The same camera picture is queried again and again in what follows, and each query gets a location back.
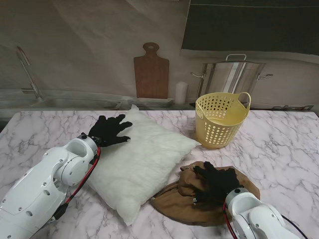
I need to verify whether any white pillow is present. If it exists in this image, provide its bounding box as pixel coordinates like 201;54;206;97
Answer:
86;104;201;227

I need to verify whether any chrome kitchen faucet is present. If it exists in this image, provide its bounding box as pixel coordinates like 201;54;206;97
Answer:
15;45;43;100

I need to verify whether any red black left arm cable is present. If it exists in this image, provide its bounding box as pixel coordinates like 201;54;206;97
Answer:
51;146;102;222

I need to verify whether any yellow perforated laundry basket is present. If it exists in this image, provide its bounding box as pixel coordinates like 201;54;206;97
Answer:
195;92;251;150

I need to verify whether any brown pillowcase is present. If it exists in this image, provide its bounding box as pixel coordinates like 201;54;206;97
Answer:
149;161;261;227

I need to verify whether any white pillar candle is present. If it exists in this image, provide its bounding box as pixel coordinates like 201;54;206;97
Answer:
175;81;189;105

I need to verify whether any red black arm cable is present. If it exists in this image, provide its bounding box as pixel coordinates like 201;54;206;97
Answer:
51;146;102;222
222;199;310;239

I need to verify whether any black stove grate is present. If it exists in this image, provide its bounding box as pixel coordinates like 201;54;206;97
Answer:
271;104;315;111

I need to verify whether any stack of white plates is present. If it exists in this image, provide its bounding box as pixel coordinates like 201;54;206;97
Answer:
127;97;174;108

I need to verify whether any brown wooden cutting board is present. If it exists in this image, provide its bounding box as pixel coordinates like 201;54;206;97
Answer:
133;42;170;99

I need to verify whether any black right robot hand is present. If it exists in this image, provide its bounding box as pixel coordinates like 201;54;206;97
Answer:
192;161;244;206

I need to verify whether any red black right arm cable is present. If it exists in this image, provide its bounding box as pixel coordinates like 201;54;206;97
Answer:
222;199;310;239

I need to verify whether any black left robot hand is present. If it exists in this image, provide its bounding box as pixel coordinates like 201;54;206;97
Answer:
89;114;134;148

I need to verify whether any steel kitchen sink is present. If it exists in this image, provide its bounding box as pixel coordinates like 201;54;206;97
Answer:
37;97;123;110

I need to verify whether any large steel stock pot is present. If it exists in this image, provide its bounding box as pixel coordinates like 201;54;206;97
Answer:
190;54;274;105

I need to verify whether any dark range hood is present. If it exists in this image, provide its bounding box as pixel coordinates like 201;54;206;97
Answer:
180;0;319;54

